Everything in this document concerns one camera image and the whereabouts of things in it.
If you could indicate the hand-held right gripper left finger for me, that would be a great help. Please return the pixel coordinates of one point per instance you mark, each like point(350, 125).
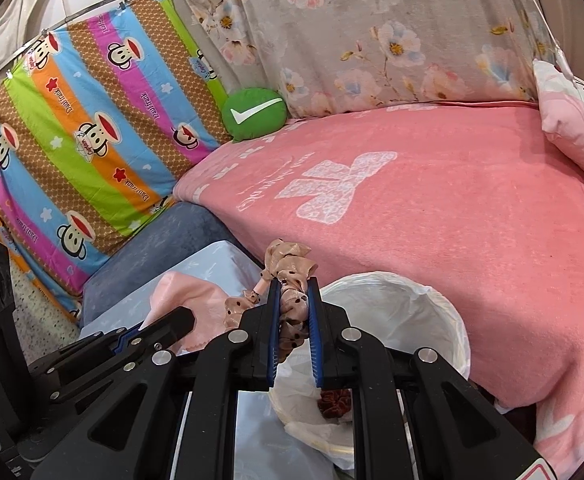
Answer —
point(275, 320)

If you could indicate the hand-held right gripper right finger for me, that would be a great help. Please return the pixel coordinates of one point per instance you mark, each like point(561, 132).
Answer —
point(313, 320)

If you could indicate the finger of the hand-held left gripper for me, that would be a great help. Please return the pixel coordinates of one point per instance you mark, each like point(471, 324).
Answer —
point(172, 322)
point(102, 377)

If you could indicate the pink satin cloth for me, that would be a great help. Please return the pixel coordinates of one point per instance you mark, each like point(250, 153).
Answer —
point(197, 295)

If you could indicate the beige polka dot scrunchie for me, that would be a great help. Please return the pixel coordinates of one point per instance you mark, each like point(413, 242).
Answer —
point(292, 265)

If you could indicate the white bin with plastic liner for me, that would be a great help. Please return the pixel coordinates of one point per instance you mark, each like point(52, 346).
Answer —
point(396, 300)

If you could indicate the light blue palm print cloth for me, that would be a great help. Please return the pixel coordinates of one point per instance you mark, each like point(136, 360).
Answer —
point(212, 260)

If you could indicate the brown scrunchie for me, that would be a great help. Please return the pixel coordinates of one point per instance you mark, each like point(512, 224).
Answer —
point(334, 402)

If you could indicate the blue-grey cushion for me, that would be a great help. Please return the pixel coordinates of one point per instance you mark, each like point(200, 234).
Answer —
point(172, 230)

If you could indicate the pink blanket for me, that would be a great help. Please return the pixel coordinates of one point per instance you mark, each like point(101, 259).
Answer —
point(421, 210)

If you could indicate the striped monkey print sheet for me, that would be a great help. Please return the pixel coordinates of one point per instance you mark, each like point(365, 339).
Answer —
point(97, 135)

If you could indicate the green check mark pillow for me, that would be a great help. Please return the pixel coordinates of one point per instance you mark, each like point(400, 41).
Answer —
point(254, 112)

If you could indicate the white curtain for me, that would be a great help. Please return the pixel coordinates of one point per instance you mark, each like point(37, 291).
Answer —
point(17, 25)

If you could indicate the curved metal rod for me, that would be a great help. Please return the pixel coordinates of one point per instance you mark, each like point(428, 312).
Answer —
point(89, 9)

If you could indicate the grey floral blanket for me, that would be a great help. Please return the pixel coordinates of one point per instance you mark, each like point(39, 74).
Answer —
point(371, 10)

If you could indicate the pink pillow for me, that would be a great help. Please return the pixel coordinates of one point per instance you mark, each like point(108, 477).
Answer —
point(576, 125)

